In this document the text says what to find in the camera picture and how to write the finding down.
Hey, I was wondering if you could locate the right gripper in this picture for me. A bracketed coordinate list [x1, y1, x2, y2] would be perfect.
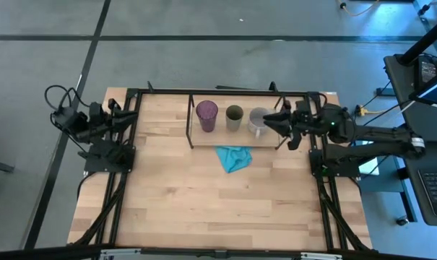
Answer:
[262, 98, 328, 151]

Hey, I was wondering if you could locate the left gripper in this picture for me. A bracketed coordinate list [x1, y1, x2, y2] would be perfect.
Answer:
[89, 97, 139, 135]

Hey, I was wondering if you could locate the white marbled mug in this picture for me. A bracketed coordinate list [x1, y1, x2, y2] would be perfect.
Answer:
[247, 106, 273, 140]

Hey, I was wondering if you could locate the beige tall cup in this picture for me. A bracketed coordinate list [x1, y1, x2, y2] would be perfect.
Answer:
[225, 104, 245, 133]

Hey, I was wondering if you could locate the purple faceted cup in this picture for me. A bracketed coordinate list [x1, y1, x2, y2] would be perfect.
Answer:
[195, 100, 220, 133]

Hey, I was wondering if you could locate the teal cloth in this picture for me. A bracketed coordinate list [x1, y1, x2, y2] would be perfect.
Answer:
[214, 145, 254, 174]

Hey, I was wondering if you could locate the black desk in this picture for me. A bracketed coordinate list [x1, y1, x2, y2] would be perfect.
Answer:
[383, 53, 437, 227]

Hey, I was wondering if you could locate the computer monitor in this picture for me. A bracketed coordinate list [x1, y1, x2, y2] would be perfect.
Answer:
[408, 75, 437, 110]

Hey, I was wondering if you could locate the black power adapter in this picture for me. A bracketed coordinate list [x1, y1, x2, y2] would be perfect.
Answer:
[415, 59, 437, 87]

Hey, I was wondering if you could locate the black pole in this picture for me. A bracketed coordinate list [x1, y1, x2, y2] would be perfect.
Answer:
[398, 13, 437, 66]

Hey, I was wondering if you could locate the black keyboard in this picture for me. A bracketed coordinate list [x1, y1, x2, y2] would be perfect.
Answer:
[417, 168, 437, 220]

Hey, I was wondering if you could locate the black cable loop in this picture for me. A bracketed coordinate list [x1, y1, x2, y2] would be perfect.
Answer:
[43, 84, 92, 122]

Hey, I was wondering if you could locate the black aluminium rig frame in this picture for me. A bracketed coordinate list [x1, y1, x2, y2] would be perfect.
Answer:
[66, 81, 373, 260]

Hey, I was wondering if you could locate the yellow floor cable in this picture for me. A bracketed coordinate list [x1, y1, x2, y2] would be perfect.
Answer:
[336, 0, 381, 17]

